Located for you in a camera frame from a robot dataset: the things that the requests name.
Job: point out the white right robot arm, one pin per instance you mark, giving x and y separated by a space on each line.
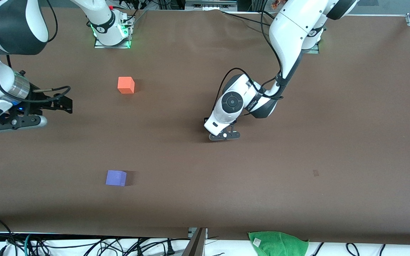
12 25

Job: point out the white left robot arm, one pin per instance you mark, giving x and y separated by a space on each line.
290 28

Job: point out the orange cube block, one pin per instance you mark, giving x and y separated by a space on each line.
125 85

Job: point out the purple cube block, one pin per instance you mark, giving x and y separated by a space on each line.
115 177

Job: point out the brown table cover sheet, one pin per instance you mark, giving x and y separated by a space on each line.
205 199

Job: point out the small clear tape piece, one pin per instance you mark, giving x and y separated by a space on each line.
315 172

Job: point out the grey device behind table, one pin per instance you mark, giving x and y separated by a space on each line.
208 5

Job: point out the green towel cloth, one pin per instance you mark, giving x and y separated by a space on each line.
279 245

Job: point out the black power plug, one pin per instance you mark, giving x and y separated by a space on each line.
170 250

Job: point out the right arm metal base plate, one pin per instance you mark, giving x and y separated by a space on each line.
101 45

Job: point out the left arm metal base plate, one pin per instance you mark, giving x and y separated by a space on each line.
313 51

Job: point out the aluminium profile post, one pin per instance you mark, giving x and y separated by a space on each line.
197 245

